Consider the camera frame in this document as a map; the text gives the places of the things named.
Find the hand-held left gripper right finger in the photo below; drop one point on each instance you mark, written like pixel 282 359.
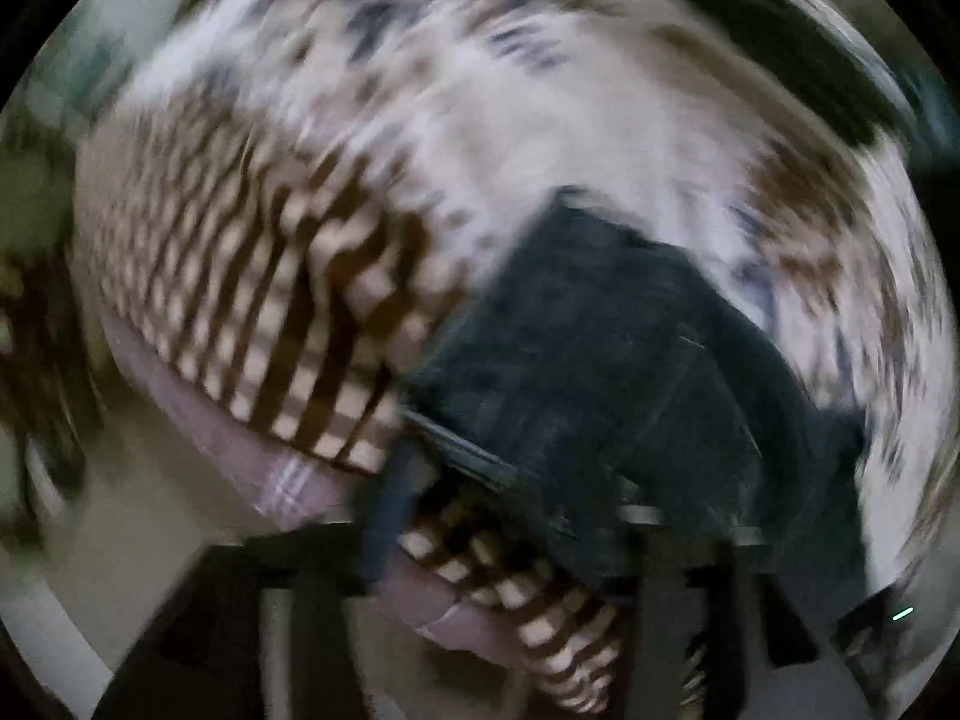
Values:
pixel 667 615

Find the pink mattress cover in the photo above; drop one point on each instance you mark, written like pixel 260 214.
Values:
pixel 225 442

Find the white printed bed sheet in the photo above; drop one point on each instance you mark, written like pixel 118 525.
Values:
pixel 570 90

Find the brown white checkered blanket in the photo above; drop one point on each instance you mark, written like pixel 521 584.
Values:
pixel 300 315

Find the dark furniture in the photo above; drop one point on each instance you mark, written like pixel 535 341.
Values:
pixel 817 37

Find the dark blue denim pants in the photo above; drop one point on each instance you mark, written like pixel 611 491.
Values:
pixel 600 360

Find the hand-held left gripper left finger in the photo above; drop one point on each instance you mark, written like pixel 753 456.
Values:
pixel 384 510

